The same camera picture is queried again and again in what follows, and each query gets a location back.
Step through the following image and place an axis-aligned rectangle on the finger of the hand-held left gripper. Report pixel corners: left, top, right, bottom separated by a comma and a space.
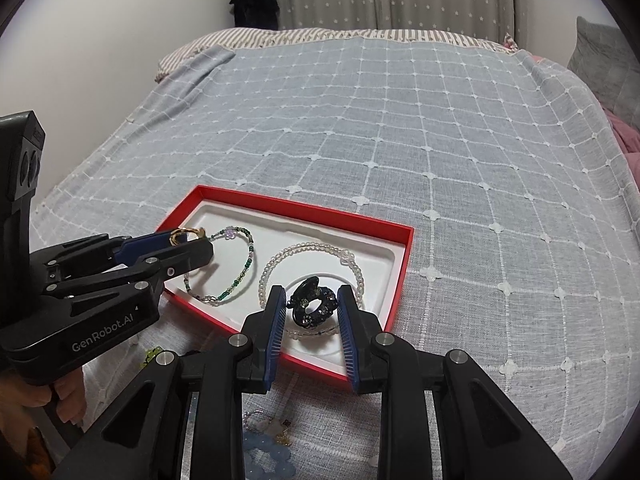
44, 237, 215, 302
31, 231, 174, 275

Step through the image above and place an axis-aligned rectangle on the person's left hand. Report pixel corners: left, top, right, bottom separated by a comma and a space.
0, 371, 87, 428

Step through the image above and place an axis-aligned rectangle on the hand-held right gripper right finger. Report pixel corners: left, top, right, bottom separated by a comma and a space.
336, 286, 576, 480

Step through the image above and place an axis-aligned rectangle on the clear beaded bracelet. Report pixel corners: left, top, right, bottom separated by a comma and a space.
257, 242, 364, 339

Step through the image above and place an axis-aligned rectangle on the pink cloth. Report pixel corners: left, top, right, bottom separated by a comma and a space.
601, 106, 640, 155

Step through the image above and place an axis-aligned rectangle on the gold ring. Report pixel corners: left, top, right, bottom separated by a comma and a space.
169, 227, 207, 247

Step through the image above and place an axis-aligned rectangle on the black hanging garment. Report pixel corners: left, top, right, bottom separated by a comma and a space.
228, 0, 280, 31

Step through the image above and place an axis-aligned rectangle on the small gold charm bracelet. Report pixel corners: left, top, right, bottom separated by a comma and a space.
244, 409, 295, 445

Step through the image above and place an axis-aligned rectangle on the striped bed sheet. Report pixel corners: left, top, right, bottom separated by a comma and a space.
154, 26, 520, 84

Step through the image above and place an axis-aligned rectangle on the black beaded hair tie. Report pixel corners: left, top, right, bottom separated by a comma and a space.
286, 276, 342, 332

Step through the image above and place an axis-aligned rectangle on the green beaded bracelet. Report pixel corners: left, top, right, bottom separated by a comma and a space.
183, 227, 256, 307

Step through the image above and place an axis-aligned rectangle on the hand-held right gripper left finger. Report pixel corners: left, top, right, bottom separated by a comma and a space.
50, 285, 287, 480

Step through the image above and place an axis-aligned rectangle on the grey pillow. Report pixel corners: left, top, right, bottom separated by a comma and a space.
567, 15, 640, 130

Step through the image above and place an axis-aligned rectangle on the grey grid blanket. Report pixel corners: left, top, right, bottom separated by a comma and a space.
30, 34, 640, 480

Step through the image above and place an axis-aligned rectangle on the light blue beaded bracelet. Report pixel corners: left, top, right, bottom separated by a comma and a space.
242, 432, 292, 480

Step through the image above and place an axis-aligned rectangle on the red jewelry box tray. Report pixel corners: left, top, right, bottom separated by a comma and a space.
155, 185, 415, 392

